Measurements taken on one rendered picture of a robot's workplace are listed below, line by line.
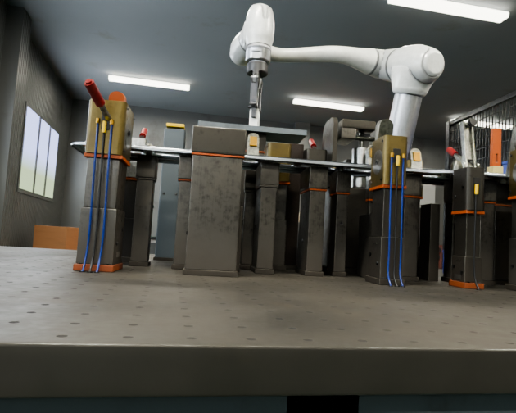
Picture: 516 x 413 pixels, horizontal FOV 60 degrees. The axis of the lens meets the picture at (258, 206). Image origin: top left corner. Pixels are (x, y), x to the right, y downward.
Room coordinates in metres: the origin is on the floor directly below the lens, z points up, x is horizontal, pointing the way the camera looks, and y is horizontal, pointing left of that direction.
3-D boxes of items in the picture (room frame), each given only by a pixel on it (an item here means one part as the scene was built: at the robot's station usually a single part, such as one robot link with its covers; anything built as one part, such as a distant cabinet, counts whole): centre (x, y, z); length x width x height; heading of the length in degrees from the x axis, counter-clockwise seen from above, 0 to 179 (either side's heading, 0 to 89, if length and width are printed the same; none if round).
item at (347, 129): (1.44, -0.30, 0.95); 0.18 x 0.13 x 0.49; 97
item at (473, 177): (1.07, -0.52, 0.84); 0.10 x 0.05 x 0.29; 7
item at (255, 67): (1.53, 0.03, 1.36); 0.08 x 0.07 x 0.09; 173
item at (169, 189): (1.50, 0.30, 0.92); 0.08 x 0.08 x 0.44; 7
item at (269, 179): (1.20, -0.02, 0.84); 0.12 x 0.05 x 0.29; 7
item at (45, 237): (6.24, 2.41, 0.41); 1.41 x 1.08 x 0.81; 11
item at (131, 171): (1.34, 0.38, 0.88); 0.12 x 0.07 x 0.36; 7
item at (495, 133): (1.45, -0.77, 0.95); 0.03 x 0.01 x 0.50; 97
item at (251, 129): (1.53, 0.04, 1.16); 0.37 x 0.14 x 0.02; 97
